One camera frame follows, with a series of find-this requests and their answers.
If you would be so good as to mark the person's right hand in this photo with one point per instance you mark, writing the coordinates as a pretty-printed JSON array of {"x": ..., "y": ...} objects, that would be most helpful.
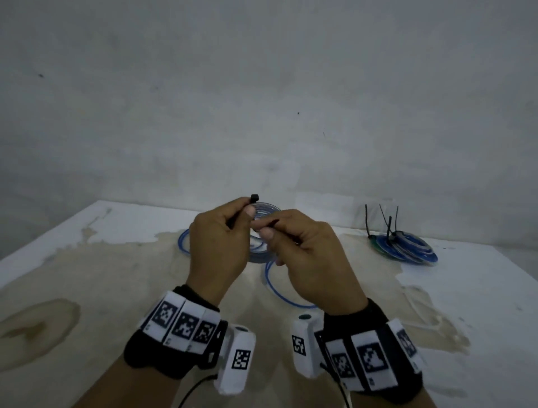
[{"x": 315, "y": 269}]

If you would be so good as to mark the person's left hand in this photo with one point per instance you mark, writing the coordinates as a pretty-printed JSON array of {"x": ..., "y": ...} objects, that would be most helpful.
[{"x": 214, "y": 252}]

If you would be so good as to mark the black left wristband with markers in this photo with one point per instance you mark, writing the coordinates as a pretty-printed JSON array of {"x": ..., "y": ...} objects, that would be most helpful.
[{"x": 172, "y": 336}]

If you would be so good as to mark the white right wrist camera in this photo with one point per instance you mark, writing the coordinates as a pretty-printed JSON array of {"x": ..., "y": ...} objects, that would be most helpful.
[{"x": 304, "y": 344}]

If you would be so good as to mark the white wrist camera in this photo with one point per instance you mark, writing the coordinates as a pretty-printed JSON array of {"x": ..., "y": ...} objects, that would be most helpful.
[
  {"x": 304, "y": 344},
  {"x": 237, "y": 361}
]

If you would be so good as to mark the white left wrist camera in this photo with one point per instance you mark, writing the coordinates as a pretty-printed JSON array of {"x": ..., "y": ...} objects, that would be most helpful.
[{"x": 237, "y": 361}]

